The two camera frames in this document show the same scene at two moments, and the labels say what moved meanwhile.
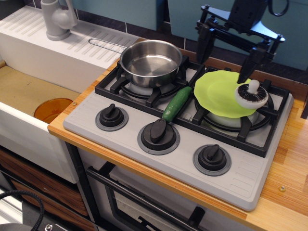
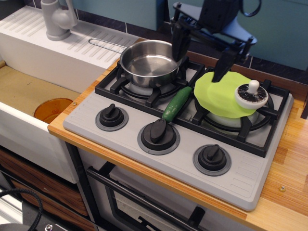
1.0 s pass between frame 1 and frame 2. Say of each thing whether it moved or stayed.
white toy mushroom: stayed
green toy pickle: stayed
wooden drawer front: stayed
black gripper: moved
